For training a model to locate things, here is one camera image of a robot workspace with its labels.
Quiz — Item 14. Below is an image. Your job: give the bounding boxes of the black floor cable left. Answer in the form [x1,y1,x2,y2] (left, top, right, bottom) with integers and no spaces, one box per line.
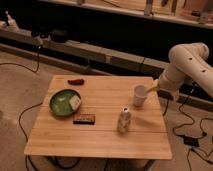
[0,44,44,171]

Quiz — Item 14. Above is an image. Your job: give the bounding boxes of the white plastic cup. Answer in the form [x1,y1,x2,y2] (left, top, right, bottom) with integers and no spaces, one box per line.
[133,85,147,107]

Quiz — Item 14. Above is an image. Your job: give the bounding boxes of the reddish brown sausage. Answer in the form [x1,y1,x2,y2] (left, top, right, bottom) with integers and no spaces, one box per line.
[67,79,84,85]

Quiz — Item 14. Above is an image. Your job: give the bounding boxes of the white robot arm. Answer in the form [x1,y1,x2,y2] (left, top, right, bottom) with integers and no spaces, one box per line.
[146,43,213,99]

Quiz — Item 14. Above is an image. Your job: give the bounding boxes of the black power adapter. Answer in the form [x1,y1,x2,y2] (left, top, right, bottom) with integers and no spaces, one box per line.
[183,136,199,147]

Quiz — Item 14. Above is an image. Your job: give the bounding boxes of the black cable right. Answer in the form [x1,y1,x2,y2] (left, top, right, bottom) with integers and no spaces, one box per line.
[162,83,213,171]

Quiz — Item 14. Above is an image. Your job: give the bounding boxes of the wooden table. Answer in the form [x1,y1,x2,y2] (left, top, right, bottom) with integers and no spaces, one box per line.
[24,75,172,160]

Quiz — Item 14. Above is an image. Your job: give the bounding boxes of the green round plate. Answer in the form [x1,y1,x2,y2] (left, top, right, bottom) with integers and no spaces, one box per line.
[49,89,81,117]

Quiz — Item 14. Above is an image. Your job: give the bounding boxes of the white sponge block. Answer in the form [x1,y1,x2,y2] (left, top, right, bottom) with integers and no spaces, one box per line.
[69,95,81,110]

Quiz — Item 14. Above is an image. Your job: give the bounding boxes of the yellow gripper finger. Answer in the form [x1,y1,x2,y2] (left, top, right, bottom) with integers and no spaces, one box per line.
[146,79,158,93]

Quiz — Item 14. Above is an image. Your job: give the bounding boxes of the brown candy bar box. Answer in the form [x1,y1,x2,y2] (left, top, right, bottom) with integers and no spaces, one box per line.
[73,114,95,125]

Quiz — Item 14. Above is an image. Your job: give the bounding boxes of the white spray bottle background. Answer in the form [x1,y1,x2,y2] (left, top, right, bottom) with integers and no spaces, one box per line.
[5,11,19,31]

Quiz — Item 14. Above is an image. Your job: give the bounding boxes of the white patterned bottle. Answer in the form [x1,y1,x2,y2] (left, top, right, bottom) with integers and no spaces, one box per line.
[117,107,131,133]

